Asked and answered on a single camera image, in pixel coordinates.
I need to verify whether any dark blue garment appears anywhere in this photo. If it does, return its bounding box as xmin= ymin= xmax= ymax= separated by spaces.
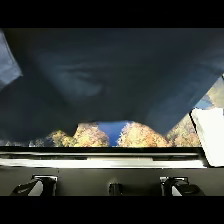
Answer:
xmin=0 ymin=27 xmax=224 ymax=145

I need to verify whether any white garment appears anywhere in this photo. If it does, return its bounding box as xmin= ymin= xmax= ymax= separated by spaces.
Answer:
xmin=190 ymin=105 xmax=224 ymax=168

